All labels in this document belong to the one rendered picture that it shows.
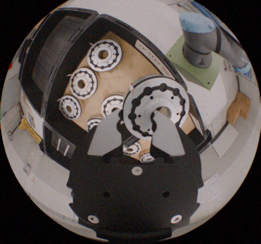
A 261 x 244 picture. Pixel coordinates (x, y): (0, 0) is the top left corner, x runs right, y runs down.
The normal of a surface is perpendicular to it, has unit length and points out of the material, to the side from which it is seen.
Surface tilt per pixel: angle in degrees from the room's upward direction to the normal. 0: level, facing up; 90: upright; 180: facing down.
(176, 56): 44
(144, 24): 0
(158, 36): 0
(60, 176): 90
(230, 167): 90
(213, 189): 90
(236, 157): 90
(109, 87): 0
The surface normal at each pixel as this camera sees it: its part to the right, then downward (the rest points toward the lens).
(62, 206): 0.64, -0.68
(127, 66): 0.04, 0.50
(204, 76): -0.55, 0.04
